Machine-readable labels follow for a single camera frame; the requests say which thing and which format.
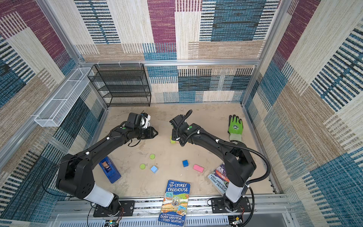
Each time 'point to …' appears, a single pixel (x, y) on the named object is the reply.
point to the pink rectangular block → (198, 168)
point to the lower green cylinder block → (142, 166)
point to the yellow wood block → (177, 142)
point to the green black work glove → (235, 128)
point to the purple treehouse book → (219, 177)
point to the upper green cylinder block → (152, 156)
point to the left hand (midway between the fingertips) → (156, 131)
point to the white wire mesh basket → (58, 107)
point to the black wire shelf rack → (122, 84)
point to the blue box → (109, 170)
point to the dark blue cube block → (185, 163)
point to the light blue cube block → (154, 169)
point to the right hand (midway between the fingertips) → (177, 136)
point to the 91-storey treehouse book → (175, 205)
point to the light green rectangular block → (171, 141)
